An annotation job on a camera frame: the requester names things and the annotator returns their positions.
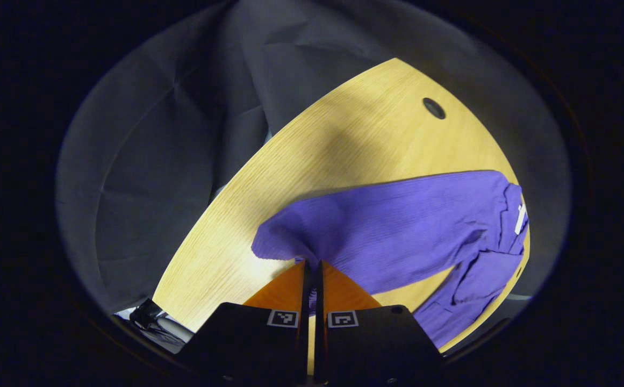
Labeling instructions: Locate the purple knit garment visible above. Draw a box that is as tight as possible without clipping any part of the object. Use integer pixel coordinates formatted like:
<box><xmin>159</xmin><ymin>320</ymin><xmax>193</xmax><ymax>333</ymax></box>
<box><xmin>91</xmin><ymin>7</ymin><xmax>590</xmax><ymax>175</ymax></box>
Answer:
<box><xmin>251</xmin><ymin>170</ymin><xmax>530</xmax><ymax>350</ymax></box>

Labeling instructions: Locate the black backdrop cloth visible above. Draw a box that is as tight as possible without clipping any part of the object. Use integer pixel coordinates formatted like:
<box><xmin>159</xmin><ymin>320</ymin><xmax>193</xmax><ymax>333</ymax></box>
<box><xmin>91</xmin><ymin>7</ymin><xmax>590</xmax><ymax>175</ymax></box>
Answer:
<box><xmin>56</xmin><ymin>0</ymin><xmax>573</xmax><ymax>318</ymax></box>

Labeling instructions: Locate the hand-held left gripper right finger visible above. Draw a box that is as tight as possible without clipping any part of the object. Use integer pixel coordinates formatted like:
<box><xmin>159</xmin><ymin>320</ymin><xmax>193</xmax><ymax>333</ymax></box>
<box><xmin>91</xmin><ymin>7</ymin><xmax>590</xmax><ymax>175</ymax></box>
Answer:
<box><xmin>313</xmin><ymin>260</ymin><xmax>446</xmax><ymax>386</ymax></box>

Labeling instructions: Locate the black cable bundle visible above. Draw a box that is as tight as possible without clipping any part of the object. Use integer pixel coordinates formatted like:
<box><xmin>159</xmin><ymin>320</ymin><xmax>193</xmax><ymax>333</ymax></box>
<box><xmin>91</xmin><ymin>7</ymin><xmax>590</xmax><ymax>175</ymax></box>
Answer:
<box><xmin>128</xmin><ymin>298</ymin><xmax>168</xmax><ymax>331</ymax></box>

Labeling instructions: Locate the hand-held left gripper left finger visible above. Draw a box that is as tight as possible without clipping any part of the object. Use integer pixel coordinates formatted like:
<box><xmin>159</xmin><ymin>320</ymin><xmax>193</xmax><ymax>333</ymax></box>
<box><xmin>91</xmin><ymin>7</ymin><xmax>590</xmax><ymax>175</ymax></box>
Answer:
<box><xmin>176</xmin><ymin>260</ymin><xmax>312</xmax><ymax>386</ymax></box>

